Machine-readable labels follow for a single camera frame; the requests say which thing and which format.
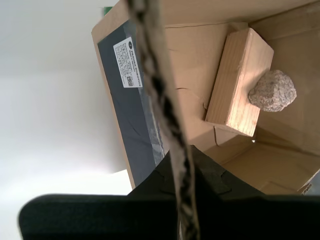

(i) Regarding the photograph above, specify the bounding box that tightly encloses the cardboard box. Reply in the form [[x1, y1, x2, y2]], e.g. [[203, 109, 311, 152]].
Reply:
[[91, 0, 320, 240]]

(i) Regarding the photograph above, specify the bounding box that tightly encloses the light wooden block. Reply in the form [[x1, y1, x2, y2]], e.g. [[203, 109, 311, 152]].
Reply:
[[204, 27, 275, 138]]

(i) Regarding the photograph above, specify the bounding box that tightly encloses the pinkish speckled rock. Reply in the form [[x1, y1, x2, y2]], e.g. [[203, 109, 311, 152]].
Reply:
[[247, 69, 298, 113]]

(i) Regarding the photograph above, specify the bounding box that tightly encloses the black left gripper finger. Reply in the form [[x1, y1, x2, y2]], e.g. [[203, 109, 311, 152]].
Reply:
[[189, 145, 320, 240], [17, 149, 181, 240]]

